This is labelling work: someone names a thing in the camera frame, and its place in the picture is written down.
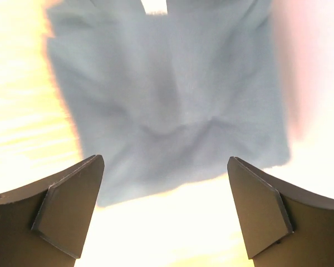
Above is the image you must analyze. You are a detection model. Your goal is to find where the teal blue t-shirt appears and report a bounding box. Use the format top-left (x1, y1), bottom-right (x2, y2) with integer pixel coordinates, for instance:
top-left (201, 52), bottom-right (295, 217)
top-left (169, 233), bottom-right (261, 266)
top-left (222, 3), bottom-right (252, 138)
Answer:
top-left (47, 1), bottom-right (289, 207)

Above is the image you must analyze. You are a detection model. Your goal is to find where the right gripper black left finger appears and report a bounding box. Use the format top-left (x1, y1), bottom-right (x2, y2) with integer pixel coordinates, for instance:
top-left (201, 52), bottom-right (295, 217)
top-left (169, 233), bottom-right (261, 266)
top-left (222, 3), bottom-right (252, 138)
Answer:
top-left (0, 155), bottom-right (104, 267)

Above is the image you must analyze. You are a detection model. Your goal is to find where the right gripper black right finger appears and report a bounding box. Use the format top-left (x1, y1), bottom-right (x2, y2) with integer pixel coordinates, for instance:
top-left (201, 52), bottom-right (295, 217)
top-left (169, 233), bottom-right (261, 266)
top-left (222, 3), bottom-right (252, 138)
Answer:
top-left (227, 157), bottom-right (334, 267)

